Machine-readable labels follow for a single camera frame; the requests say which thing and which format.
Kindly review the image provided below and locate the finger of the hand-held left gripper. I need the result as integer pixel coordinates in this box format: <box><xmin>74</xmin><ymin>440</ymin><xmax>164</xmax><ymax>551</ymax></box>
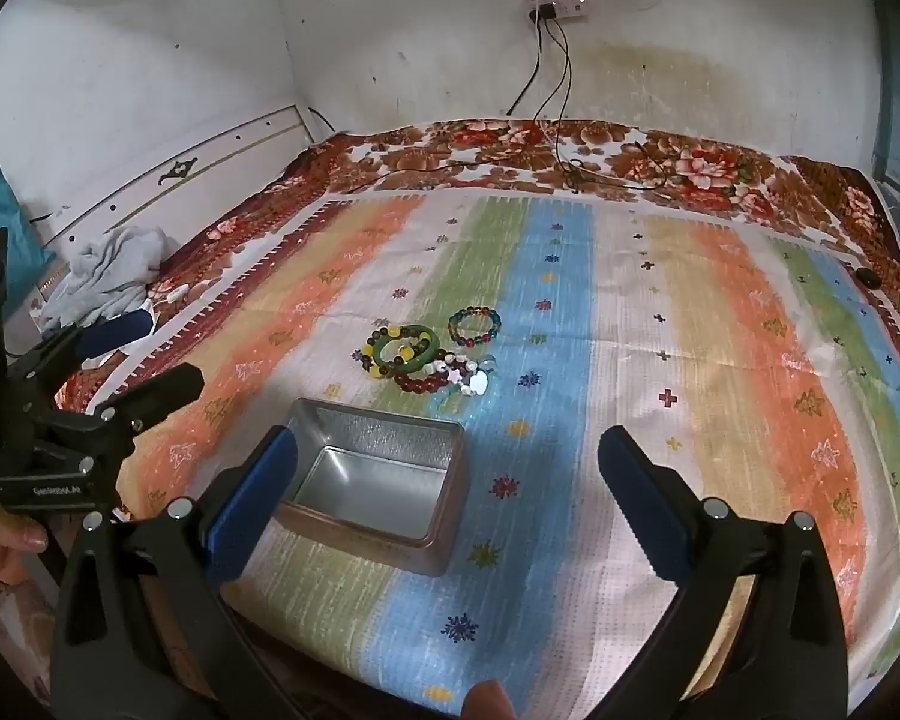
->
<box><xmin>43</xmin><ymin>362</ymin><xmax>205</xmax><ymax>437</ymax></box>
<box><xmin>4</xmin><ymin>313</ymin><xmax>155</xmax><ymax>385</ymax></box>

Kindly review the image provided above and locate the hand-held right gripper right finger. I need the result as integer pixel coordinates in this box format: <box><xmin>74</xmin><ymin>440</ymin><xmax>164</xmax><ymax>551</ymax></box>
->
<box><xmin>581</xmin><ymin>426</ymin><xmax>848</xmax><ymax>720</ymax></box>

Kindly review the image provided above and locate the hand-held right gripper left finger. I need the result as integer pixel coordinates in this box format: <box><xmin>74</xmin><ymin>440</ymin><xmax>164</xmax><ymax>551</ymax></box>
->
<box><xmin>49</xmin><ymin>426</ymin><xmax>301</xmax><ymax>720</ymax></box>

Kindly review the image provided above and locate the rectangular metal tin box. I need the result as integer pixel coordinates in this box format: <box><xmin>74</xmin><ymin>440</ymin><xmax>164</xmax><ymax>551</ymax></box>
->
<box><xmin>274</xmin><ymin>397</ymin><xmax>470</xmax><ymax>578</ymax></box>

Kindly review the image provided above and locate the red bead bracelet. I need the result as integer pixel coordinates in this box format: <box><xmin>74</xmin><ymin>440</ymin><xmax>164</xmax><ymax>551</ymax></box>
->
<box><xmin>394</xmin><ymin>360</ymin><xmax>458</xmax><ymax>395</ymax></box>

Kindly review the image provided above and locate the white flower bead bracelet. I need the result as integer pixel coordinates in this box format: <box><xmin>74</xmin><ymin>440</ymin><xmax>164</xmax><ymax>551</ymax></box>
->
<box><xmin>439</xmin><ymin>356</ymin><xmax>497</xmax><ymax>398</ymax></box>

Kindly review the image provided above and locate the green jade bangle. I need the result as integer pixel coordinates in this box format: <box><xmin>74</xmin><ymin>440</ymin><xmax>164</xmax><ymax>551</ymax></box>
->
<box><xmin>375</xmin><ymin>324</ymin><xmax>437</xmax><ymax>373</ymax></box>

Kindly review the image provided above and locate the yellow and dark bead bracelet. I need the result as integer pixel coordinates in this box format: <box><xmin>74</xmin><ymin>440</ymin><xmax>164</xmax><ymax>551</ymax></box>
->
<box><xmin>361</xmin><ymin>321</ymin><xmax>433</xmax><ymax>385</ymax></box>

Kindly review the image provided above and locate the multicolour glass bead bracelet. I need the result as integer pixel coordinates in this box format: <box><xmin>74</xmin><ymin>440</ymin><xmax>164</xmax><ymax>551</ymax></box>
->
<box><xmin>448</xmin><ymin>304</ymin><xmax>502</xmax><ymax>352</ymax></box>

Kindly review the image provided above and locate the person's left hand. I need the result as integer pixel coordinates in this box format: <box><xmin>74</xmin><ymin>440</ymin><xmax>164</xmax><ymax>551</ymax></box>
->
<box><xmin>0</xmin><ymin>506</ymin><xmax>50</xmax><ymax>587</ymax></box>

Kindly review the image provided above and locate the person's right hand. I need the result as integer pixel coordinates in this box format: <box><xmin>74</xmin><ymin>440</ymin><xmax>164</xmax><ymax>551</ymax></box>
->
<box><xmin>461</xmin><ymin>679</ymin><xmax>516</xmax><ymax>720</ymax></box>

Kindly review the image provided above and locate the grey crumpled cloth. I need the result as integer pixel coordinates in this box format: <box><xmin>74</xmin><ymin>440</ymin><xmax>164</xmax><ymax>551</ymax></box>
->
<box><xmin>40</xmin><ymin>225</ymin><xmax>170</xmax><ymax>336</ymax></box>

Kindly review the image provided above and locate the striped colourful mat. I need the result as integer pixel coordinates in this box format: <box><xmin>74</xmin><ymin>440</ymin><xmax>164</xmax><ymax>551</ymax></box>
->
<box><xmin>116</xmin><ymin>193</ymin><xmax>900</xmax><ymax>715</ymax></box>

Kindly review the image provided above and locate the teal bag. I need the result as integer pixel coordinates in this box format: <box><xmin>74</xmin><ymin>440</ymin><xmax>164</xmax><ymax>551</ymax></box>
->
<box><xmin>0</xmin><ymin>154</ymin><xmax>58</xmax><ymax>293</ymax></box>

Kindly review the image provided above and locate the white bed headboard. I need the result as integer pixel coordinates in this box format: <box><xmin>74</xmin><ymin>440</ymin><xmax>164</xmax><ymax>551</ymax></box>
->
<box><xmin>0</xmin><ymin>103</ymin><xmax>327</xmax><ymax>260</ymax></box>

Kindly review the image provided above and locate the brown floral blanket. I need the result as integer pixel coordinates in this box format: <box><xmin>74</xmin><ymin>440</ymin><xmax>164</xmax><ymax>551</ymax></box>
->
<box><xmin>52</xmin><ymin>118</ymin><xmax>900</xmax><ymax>421</ymax></box>

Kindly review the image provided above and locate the white power strip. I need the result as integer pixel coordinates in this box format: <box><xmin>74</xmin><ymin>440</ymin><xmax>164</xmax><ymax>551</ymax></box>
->
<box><xmin>527</xmin><ymin>0</ymin><xmax>591</xmax><ymax>25</ymax></box>

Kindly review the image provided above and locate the black cable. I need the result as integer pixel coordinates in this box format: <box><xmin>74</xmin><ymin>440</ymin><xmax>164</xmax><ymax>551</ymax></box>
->
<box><xmin>536</xmin><ymin>19</ymin><xmax>691</xmax><ymax>196</ymax></box>
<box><xmin>506</xmin><ymin>19</ymin><xmax>548</xmax><ymax>115</ymax></box>

